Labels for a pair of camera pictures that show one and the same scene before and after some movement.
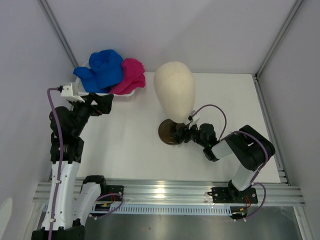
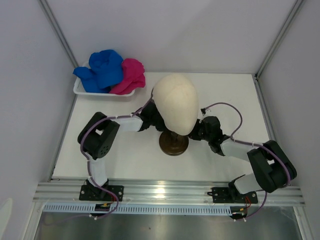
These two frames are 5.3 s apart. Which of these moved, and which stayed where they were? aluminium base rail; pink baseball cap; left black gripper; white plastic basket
Moved: left black gripper
Stayed: pink baseball cap; aluminium base rail; white plastic basket
